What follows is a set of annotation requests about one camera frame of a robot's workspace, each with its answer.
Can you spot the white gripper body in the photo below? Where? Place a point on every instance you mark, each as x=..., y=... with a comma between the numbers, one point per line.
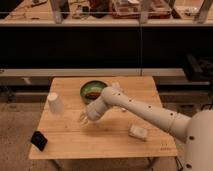
x=96, y=109

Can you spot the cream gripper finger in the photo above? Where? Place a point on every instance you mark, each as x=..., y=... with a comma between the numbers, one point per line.
x=82, y=116
x=85, y=121

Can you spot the white ceramic cup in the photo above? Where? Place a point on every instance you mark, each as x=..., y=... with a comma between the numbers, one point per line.
x=56, y=106

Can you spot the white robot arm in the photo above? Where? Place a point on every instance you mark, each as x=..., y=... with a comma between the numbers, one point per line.
x=196, y=131

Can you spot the black eraser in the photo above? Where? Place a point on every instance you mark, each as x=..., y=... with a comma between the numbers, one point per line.
x=39, y=140

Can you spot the green bowl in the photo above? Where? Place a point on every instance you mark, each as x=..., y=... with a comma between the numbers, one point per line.
x=91, y=90

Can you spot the wooden table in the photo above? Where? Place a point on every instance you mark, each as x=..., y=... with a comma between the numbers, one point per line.
x=106, y=138

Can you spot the white sponge block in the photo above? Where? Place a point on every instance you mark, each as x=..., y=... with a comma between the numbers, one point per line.
x=138, y=132

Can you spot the long shelf bench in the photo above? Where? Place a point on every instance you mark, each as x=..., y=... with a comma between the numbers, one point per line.
x=53, y=40

